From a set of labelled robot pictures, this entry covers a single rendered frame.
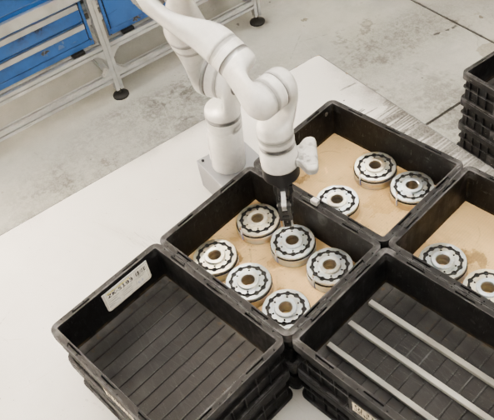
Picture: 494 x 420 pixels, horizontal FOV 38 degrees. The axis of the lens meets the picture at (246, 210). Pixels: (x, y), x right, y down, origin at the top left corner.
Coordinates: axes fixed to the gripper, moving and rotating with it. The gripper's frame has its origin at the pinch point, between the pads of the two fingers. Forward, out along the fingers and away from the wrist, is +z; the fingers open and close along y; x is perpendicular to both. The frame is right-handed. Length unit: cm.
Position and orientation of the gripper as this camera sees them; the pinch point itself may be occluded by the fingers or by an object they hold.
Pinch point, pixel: (286, 210)
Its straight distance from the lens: 151.8
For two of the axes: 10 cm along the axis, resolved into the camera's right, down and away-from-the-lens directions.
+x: 9.9, -0.9, -1.1
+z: 1.4, 6.7, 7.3
